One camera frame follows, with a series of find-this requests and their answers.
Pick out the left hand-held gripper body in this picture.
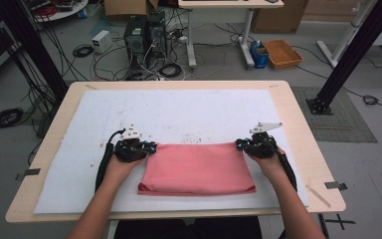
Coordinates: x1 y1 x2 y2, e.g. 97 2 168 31
112 123 149 163

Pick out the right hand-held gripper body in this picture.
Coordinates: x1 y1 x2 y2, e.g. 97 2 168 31
244 121 284 160

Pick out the pink tank top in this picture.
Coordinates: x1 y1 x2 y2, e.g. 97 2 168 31
137 141 257 197

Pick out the person's left hand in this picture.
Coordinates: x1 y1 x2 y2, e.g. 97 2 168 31
102 152 147 187

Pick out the person's right hand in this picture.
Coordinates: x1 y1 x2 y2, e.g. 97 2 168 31
247 146 288 183

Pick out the white foam mat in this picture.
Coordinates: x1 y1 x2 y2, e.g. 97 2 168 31
33 88 311 215

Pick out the thin wooden stick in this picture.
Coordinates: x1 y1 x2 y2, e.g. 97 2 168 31
305 184 332 209

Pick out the light wooden table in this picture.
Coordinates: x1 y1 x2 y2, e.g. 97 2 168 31
4 80 347 224

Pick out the black tape strip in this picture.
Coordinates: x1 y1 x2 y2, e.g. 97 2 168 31
324 180 348 192
15 167 42 181

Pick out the grey floor mat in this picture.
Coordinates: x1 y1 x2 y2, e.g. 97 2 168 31
290 86 378 144

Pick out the person's dark clothing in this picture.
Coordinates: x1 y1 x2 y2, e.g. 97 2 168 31
113 216 264 239

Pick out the blue box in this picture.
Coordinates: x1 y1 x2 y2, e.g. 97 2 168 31
249 40 270 70

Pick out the black computer tower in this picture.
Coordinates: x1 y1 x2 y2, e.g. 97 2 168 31
144 10 169 62
123 14 148 70

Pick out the white power supply box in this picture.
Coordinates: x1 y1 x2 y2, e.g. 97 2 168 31
91 30 113 55

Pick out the cardboard box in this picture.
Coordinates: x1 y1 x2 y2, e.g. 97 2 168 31
251 0 310 35
103 0 159 18

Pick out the white desk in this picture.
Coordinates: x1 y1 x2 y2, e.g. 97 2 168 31
177 0 285 70

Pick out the white metal stand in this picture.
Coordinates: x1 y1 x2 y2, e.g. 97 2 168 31
315 0 377 69

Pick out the round white table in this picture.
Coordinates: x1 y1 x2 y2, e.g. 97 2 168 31
26 0 90 23

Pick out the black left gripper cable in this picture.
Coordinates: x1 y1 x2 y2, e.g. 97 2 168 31
94 127 127 193

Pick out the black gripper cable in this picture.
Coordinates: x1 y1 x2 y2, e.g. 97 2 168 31
94 127 127 193
270 140 298 192

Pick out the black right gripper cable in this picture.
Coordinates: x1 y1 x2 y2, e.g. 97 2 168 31
270 140 298 192

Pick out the coiled black cable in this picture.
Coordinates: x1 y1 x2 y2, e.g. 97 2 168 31
158 62 183 80
0 107 25 130
72 43 95 59

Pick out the black aluminium frame post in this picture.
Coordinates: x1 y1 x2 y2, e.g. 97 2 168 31
305 0 382 116
0 0 70 103

